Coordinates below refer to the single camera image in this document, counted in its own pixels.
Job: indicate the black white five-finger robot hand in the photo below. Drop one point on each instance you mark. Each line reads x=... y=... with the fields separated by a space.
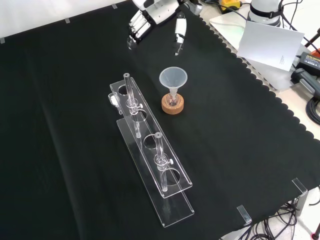
x=160 y=11

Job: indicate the clear glass weighing funnel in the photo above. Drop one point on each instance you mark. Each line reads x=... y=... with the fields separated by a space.
x=113 y=100

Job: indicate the translucent plastic funnel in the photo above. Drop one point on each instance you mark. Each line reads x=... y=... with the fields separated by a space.
x=173 y=76

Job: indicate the clear acrylic funnel stand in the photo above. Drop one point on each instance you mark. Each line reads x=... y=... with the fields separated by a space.
x=150 y=150

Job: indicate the pale grey board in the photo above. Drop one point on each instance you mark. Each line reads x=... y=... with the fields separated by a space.
x=225 y=26

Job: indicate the yellow stop button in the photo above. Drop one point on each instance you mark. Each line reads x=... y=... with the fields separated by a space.
x=228 y=3

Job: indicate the small round-bottom glass flask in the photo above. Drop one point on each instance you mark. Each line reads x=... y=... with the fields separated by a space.
x=173 y=100

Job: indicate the white card sheet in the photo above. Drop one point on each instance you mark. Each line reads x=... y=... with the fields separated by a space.
x=270 y=45

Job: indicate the black bench cloth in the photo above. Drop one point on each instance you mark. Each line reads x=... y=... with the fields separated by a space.
x=75 y=125

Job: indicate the black power adapter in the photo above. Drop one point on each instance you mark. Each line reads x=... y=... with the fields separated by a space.
x=310 y=61

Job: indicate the clear cloth clip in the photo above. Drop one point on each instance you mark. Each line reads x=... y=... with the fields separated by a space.
x=244 y=215
x=300 y=185

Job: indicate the grey metal bench leg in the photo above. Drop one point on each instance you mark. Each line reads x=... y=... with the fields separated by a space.
x=301 y=200

